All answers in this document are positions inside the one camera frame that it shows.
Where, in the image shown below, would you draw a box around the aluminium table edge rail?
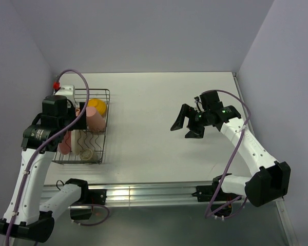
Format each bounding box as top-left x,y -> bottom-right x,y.
14,179 -> 284,208

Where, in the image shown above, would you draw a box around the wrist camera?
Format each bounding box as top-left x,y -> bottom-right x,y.
53,82 -> 75,103
194,96 -> 202,112

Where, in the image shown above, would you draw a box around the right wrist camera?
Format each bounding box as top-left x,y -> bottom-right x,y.
194,96 -> 202,112

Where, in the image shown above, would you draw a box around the black wire dish rack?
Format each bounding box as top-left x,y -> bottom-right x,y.
53,89 -> 110,165

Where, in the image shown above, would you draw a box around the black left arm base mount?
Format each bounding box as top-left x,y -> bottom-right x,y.
56,178 -> 110,227

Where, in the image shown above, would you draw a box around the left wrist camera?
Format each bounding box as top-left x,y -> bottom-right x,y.
53,82 -> 75,103

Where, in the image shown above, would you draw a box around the small speckled ceramic cup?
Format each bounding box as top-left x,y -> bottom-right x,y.
79,149 -> 93,161

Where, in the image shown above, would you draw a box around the pink plastic cup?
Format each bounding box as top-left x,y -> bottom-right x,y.
86,107 -> 106,132

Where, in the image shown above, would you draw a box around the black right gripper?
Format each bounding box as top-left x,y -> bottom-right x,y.
170,103 -> 210,139

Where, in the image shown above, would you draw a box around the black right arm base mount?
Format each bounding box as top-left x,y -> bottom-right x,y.
191,184 -> 238,217

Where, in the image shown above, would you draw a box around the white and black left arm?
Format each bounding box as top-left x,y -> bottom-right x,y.
0,95 -> 90,243

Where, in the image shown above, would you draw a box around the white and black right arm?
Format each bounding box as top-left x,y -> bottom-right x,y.
170,90 -> 291,207

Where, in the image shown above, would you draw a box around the yellow bowl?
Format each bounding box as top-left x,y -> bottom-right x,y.
87,98 -> 107,116

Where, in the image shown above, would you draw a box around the pink and cream ceramic plate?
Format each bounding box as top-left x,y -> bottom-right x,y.
70,130 -> 82,156

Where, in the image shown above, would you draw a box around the pink plastic plate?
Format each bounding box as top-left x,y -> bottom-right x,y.
57,131 -> 71,155

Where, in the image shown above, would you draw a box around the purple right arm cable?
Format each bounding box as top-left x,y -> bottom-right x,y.
202,89 -> 253,220

